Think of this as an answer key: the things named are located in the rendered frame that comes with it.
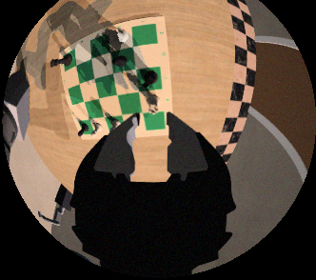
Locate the green and cream chessboard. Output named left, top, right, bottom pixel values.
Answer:
left=59, top=16, right=172, bottom=140

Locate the white pawn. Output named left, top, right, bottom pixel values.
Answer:
left=91, top=124, right=103, bottom=137
left=110, top=120, right=121, bottom=130

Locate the white rook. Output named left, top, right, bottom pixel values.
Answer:
left=148, top=95, right=161, bottom=114

